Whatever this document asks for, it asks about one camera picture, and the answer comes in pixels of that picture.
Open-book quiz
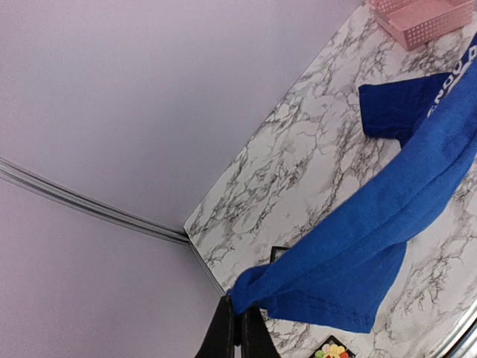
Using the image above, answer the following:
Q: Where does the black box with flower brooch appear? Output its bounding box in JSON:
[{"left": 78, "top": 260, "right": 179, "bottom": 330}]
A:
[{"left": 309, "top": 335, "right": 356, "bottom": 358}]

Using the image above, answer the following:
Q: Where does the aluminium front rail frame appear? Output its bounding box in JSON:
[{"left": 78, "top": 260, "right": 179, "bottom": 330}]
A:
[{"left": 434, "top": 301, "right": 476, "bottom": 357}]

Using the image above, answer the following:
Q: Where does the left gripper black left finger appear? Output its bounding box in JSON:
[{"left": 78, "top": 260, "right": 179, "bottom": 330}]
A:
[{"left": 195, "top": 295, "right": 236, "bottom": 358}]

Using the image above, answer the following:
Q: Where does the pink perforated plastic basket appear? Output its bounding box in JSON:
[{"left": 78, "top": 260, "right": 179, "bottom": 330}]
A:
[{"left": 367, "top": 0, "right": 475, "bottom": 51}]

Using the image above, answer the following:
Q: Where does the blue printed t-shirt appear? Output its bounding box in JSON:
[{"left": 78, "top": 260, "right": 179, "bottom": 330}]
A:
[{"left": 230, "top": 43, "right": 476, "bottom": 333}]

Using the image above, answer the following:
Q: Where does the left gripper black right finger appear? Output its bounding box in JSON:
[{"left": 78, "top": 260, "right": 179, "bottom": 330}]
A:
[{"left": 241, "top": 307, "right": 280, "bottom": 358}]

